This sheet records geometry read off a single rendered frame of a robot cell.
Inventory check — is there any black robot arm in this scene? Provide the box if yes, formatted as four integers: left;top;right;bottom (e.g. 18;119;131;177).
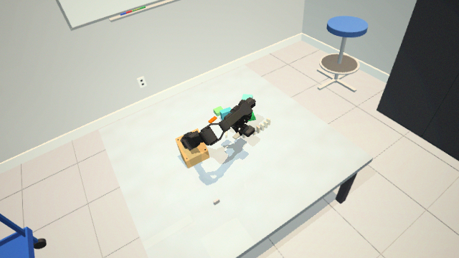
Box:
180;97;256;151

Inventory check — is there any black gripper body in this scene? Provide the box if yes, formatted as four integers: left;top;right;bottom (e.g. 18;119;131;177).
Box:
224;113;255;137

